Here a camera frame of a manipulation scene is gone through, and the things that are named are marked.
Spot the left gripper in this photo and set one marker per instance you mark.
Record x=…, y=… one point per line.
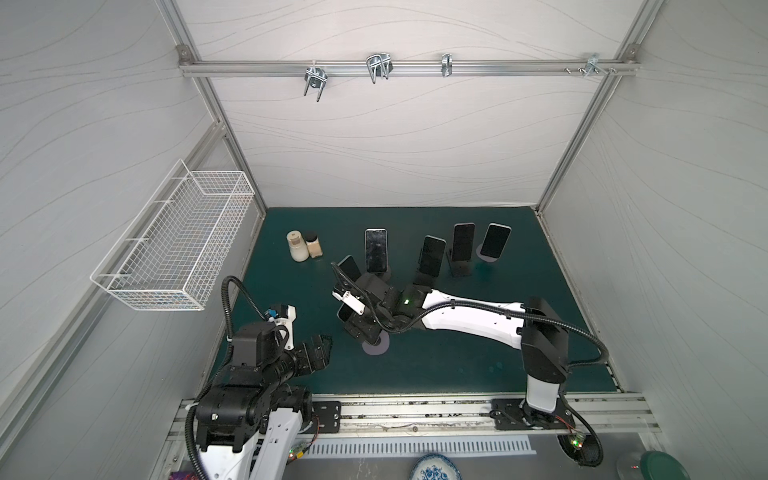
x=320, y=354

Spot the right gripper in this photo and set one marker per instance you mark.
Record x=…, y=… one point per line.
x=360, y=298

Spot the phone with dark frame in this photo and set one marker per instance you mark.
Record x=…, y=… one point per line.
x=431, y=256

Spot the phone with light green frame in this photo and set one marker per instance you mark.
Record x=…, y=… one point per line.
x=345, y=313

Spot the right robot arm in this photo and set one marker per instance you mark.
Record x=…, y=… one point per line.
x=543, y=342

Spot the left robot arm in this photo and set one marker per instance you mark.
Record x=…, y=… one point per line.
x=245, y=422

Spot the phone on middle purple stand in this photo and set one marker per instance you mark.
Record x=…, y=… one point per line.
x=350, y=268

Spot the purple round stand front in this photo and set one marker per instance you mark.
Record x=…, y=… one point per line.
x=379, y=347

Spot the black folding phone stand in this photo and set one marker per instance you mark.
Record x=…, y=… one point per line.
x=424, y=280

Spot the phone with cracked screen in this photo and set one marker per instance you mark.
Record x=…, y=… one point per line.
x=376, y=250

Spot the black rectangular phone stand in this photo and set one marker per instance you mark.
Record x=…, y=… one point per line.
x=458, y=268

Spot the lilac round phone stand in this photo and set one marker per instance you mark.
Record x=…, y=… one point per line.
x=483, y=257

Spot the small brown bottle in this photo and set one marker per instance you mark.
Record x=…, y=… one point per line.
x=313, y=245

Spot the cream plastic bottle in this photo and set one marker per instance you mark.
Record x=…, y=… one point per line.
x=297, y=246

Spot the blue white plate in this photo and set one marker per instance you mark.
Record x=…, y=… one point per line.
x=435, y=467

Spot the green round lid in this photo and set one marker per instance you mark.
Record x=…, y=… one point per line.
x=657, y=465

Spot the metal top crossbar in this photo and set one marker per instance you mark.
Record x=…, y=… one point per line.
x=383, y=66

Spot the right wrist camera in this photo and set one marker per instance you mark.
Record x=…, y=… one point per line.
x=351, y=301

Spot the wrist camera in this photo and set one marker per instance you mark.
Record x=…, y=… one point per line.
x=283, y=316
x=351, y=301

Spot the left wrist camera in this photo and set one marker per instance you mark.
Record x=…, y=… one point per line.
x=283, y=316

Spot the phone with purple frame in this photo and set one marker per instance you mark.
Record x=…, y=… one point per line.
x=462, y=242

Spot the phone with white frame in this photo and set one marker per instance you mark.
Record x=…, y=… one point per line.
x=495, y=239

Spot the white wire basket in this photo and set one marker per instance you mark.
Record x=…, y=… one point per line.
x=170, y=255

